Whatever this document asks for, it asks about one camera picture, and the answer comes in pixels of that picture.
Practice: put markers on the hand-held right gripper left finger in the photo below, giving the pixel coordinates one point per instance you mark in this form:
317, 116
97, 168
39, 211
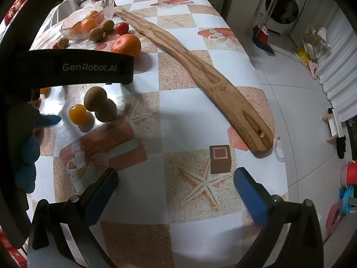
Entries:
103, 192

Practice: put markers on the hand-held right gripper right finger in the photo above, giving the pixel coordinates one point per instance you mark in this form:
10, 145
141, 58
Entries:
249, 196

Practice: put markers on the brown longan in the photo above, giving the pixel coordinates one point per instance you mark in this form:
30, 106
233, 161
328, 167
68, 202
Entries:
96, 34
107, 113
63, 42
107, 25
95, 98

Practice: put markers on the person's left hand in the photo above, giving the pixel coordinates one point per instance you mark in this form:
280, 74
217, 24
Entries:
26, 159

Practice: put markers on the red cherry tomato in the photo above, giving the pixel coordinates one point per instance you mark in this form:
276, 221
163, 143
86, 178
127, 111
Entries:
122, 28
55, 45

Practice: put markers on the mandarin orange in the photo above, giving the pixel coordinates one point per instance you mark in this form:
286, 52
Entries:
126, 45
87, 25
74, 29
91, 14

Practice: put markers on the clear glass bowl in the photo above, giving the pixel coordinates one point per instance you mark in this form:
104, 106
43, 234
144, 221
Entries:
69, 22

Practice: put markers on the white blanket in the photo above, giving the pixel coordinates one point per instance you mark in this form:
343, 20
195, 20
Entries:
67, 4

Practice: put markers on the red cushion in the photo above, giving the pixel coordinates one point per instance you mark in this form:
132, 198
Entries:
14, 5

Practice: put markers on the blue plastic toy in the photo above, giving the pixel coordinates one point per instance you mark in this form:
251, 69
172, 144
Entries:
347, 198

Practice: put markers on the checkered starfish print tablecloth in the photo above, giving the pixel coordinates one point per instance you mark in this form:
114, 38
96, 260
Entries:
173, 109

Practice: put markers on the red and white toy bucket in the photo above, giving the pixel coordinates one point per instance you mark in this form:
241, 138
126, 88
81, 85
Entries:
350, 173

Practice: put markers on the black sock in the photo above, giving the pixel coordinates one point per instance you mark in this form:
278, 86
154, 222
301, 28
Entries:
340, 145

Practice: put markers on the long curved wooden stick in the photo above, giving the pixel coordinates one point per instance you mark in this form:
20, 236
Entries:
195, 67

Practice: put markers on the small white wooden rack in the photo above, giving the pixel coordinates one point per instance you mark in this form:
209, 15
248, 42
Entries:
336, 125

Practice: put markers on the pink slipper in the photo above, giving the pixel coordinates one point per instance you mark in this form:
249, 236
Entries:
313, 70

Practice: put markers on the yellow plastic bag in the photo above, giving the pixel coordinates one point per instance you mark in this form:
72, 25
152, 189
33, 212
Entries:
302, 56

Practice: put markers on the corrugated metal sheet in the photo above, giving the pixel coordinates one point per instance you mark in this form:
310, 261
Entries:
340, 69

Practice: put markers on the red dustpan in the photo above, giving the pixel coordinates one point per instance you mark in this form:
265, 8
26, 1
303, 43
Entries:
260, 31

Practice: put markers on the white plastic bags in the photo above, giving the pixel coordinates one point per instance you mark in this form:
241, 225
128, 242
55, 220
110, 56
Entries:
316, 37

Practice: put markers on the white washing machine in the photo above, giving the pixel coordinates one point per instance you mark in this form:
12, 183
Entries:
284, 2

